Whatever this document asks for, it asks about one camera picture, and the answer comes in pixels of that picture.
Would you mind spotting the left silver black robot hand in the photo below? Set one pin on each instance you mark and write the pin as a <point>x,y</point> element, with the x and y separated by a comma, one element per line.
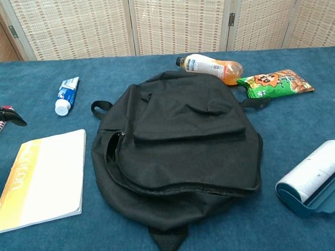
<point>0,114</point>

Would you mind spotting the white book with yellow spine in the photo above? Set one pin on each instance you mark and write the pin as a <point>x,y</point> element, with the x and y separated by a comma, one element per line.
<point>47,178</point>

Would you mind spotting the black fabric backpack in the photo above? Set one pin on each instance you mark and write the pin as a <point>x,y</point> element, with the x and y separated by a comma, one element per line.
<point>185,158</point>

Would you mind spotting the white blue toothpaste tube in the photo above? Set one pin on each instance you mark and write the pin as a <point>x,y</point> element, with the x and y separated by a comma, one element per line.
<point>67,92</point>

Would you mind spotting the metal screen hinge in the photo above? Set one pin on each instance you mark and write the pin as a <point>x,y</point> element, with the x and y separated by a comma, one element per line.
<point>12,31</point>
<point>231,19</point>

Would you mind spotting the woven folding screen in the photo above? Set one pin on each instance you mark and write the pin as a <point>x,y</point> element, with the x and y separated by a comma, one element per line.
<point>177,22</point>

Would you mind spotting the orange drink plastic bottle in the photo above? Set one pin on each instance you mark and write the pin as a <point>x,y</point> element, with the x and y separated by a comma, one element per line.
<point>209,65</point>

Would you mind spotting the green orange snack bag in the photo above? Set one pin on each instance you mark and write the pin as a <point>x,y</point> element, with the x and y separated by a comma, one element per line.
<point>274,83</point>

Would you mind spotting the teal lint roller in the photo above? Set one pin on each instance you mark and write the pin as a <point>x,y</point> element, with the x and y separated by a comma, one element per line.
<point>311,172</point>

